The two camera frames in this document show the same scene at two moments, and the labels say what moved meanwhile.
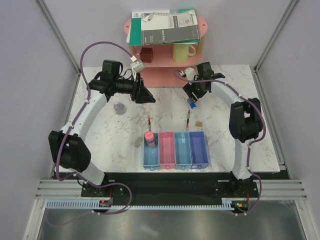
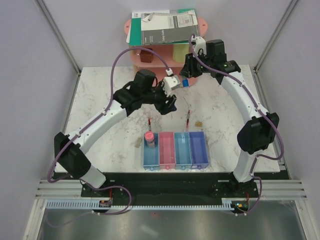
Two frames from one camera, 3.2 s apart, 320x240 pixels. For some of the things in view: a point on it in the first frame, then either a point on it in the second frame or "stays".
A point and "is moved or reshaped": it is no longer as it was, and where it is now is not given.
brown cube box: [146, 55] stays
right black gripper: [189, 89] → [189, 70]
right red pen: [188, 118] stays
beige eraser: [138, 142] stays
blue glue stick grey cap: [193, 105] is moved or reshaped
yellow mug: [181, 52] stays
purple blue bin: [199, 156] stays
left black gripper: [140, 95] → [165, 108]
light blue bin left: [151, 160] stays
